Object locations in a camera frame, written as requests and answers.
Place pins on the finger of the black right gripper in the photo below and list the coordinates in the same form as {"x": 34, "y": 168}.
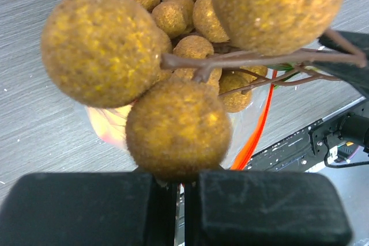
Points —
{"x": 355, "y": 76}

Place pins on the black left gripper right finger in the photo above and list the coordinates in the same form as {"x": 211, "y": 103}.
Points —
{"x": 264, "y": 208}

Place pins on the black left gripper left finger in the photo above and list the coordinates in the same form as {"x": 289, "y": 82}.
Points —
{"x": 128, "y": 208}

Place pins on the clear zip bag orange zipper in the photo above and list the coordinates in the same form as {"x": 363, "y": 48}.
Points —
{"x": 247, "y": 124}

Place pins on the brown longan bunch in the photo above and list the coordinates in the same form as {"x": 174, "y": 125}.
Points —
{"x": 175, "y": 71}

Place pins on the orange fruit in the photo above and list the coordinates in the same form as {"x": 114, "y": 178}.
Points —
{"x": 109, "y": 124}

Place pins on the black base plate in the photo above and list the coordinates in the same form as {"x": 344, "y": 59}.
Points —
{"x": 310, "y": 148}

